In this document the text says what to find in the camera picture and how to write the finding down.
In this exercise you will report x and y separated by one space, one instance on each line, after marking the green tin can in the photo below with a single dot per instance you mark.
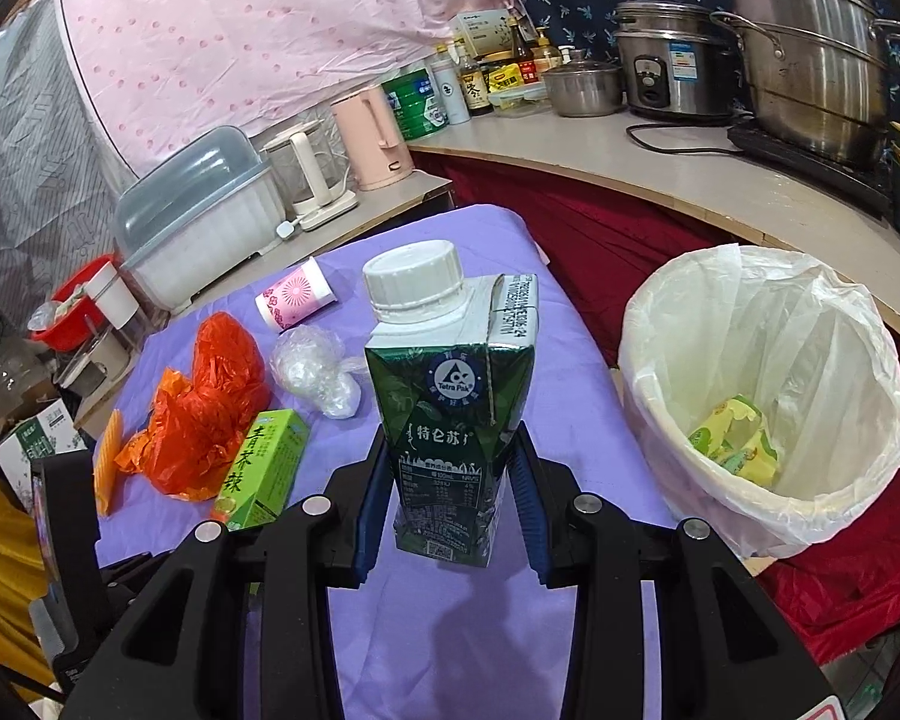
416 105

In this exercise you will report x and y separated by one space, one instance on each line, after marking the brown sauce bottle yellow cap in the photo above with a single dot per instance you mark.
546 52

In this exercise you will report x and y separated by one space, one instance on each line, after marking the white lidded container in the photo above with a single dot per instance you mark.
112 300

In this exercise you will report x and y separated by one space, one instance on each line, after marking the orange ridged wrapper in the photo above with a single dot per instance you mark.
107 465

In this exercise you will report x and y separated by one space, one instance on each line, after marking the pink patterned paper cup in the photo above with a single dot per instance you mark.
296 292

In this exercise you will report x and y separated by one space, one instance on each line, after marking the black induction cooker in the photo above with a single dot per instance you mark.
810 165

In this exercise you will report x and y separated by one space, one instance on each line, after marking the purple table cloth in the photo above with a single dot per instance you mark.
435 652

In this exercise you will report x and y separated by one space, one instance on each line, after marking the dark sauce bottle white label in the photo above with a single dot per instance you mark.
476 86

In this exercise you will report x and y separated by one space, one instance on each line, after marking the large steel steamer pot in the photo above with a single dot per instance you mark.
810 67

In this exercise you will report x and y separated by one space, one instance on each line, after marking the yellow green packaging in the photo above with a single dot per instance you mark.
742 435

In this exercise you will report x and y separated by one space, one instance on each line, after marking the clear plastic food container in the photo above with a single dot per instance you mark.
521 99

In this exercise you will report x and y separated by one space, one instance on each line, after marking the crumpled clear plastic wrap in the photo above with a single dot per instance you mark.
315 371

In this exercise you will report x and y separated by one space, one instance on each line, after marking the dark red cloth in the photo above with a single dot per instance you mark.
607 240

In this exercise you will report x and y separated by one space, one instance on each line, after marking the white power plug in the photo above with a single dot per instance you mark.
286 229

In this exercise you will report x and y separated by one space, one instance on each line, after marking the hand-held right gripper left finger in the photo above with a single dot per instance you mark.
367 525

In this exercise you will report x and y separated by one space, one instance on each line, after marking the grey patterned curtain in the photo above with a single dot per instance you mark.
37 165

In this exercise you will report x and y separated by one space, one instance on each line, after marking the pink dotted curtain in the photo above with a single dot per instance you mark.
232 37

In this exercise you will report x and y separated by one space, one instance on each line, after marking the small steel pot with lid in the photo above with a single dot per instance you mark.
581 86

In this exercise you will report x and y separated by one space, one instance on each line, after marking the orange plastic bag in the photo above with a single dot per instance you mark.
210 390

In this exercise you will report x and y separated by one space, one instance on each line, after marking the steel rice cooker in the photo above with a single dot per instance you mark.
671 67

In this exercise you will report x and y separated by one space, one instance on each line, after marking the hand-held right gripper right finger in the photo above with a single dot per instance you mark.
529 510

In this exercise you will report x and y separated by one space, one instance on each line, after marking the white yellow carton box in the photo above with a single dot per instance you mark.
484 34

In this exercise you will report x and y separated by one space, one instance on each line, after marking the red plastic basin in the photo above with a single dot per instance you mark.
75 322

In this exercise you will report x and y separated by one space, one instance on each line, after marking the yellow cloth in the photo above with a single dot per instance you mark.
0 577

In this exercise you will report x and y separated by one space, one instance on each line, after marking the dark green milk carton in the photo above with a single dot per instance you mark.
435 405

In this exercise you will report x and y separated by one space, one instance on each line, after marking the trash bin with white liner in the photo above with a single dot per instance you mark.
832 360

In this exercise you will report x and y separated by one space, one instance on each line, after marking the green tea drink box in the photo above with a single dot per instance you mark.
262 465

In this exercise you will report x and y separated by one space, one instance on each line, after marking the white dish box grey lid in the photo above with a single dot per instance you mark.
195 240

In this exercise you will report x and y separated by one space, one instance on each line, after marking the soy sauce bottle red label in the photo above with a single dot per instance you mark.
526 60

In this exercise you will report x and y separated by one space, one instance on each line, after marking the yellow label jar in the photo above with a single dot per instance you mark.
504 75

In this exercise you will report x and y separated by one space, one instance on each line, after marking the pink electric kettle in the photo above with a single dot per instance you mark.
367 135

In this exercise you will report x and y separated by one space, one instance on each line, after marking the white green cardboard box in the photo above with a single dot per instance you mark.
37 442

